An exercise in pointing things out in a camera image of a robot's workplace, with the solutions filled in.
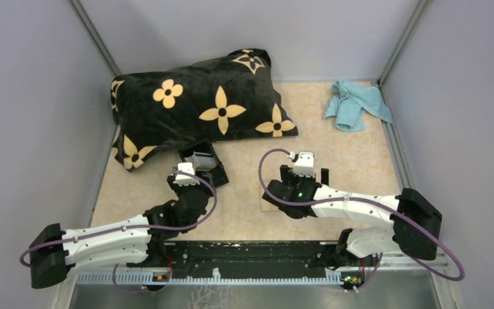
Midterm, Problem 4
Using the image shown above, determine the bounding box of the stack of cards in holder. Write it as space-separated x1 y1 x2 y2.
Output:
190 153 217 171

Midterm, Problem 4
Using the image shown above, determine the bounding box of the black card holder box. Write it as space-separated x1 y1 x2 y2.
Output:
178 140 229 188

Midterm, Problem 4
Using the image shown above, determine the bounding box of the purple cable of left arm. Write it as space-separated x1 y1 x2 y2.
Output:
19 170 219 295

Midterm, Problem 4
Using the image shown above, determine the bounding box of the black pillow with cream flowers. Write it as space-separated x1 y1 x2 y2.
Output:
110 48 298 171

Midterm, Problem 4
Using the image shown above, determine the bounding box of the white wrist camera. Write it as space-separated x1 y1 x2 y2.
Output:
293 151 316 178
172 162 200 187

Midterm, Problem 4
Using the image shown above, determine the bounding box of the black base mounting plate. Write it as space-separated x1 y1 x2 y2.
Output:
125 239 380 283

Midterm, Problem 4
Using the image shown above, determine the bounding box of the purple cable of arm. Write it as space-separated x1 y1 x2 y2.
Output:
257 148 466 293
19 170 219 295

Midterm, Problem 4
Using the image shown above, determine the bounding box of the light blue towel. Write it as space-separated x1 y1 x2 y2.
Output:
324 80 394 132

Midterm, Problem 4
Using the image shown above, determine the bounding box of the aluminium frame rail front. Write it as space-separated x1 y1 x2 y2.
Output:
68 241 423 289

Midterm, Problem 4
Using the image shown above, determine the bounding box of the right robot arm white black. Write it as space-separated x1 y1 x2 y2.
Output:
262 165 443 265

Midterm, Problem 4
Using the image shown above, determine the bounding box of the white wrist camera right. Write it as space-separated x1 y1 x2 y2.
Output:
293 151 316 178

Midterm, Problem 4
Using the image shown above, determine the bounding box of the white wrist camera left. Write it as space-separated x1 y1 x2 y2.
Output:
172 162 200 187

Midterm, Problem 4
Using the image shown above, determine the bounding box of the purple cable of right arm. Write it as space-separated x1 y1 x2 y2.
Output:
257 148 466 293

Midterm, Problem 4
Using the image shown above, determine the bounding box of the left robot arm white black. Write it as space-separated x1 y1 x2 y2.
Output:
20 172 216 289

